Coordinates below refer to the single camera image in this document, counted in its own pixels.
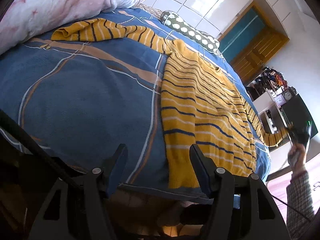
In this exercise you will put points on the yellow striped knit sweater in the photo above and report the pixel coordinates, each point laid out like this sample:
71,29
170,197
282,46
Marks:
199,104

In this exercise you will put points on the right hand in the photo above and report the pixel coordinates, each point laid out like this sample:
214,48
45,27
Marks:
297,159

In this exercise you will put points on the wooden door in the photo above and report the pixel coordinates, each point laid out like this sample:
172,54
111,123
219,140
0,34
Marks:
249,63

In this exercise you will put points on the pink floral quilt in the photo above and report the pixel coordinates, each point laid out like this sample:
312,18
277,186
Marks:
27,18

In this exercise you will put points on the teal curtain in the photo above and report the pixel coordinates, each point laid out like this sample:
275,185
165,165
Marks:
239,37

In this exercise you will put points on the green white-dotted bolster pillow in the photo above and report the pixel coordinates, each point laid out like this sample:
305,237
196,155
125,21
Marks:
178,24

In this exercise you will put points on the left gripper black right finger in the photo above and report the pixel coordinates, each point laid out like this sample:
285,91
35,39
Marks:
242,207

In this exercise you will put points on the white glossy wardrobe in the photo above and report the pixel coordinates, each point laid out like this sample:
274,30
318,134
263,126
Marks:
215,16

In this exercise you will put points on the white shelf unit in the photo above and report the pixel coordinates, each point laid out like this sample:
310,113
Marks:
269,113

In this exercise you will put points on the small desk clock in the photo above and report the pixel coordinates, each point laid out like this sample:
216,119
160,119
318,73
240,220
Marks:
287,95

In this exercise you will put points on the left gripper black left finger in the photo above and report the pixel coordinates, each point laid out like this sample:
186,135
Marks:
75,208

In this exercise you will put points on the clothes pile on shelf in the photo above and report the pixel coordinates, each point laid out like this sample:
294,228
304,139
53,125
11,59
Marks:
270,79

